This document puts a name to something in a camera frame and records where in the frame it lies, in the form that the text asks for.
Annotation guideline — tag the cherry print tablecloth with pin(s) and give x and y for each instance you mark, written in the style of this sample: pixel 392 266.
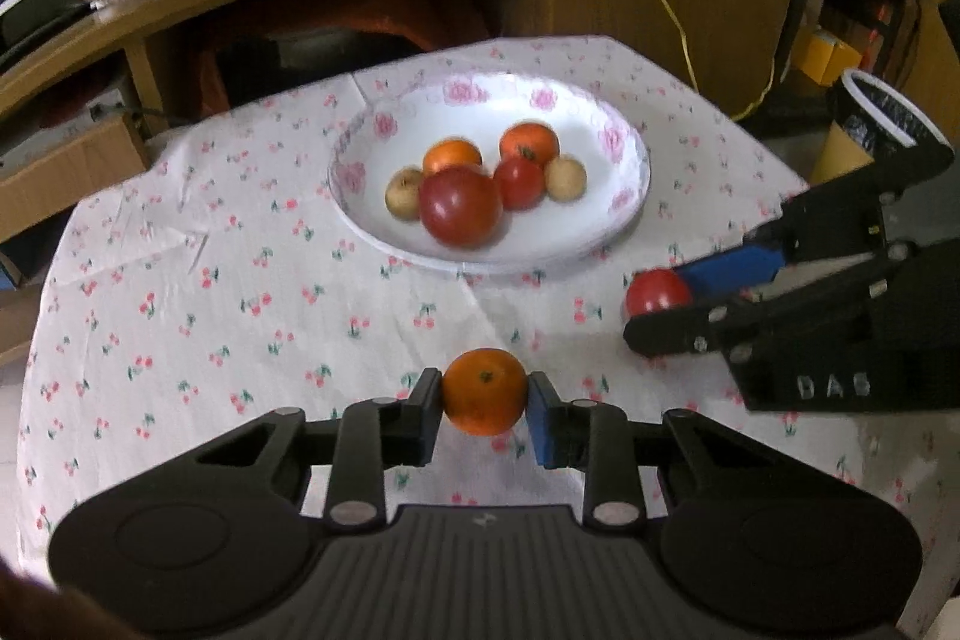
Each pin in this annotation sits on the cherry print tablecloth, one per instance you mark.
pixel 225 310

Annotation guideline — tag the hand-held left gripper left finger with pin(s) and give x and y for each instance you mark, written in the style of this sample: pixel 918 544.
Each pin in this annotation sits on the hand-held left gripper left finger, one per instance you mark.
pixel 427 419

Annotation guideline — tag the white bin with black bag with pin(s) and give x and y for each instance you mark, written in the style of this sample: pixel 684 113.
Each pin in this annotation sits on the white bin with black bag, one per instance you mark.
pixel 892 115

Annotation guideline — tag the small mandarin orange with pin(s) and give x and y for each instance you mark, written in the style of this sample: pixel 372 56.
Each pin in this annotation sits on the small mandarin orange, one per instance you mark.
pixel 451 154

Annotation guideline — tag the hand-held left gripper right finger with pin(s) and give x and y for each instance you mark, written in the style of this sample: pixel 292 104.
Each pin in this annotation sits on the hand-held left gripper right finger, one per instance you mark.
pixel 541 422

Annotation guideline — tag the large dark red tomato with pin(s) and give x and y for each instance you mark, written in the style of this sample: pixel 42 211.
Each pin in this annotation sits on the large dark red tomato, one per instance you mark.
pixel 460 207

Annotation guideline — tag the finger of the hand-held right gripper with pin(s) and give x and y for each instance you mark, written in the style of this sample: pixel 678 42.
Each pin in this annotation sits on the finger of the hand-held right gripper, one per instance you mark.
pixel 690 329
pixel 731 269

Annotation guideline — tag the white floral rimmed plate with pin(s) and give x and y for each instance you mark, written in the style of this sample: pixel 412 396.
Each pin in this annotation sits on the white floral rimmed plate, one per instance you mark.
pixel 592 212

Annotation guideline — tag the small brown kiwi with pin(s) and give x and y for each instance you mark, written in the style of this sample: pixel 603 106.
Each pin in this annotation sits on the small brown kiwi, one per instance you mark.
pixel 566 178

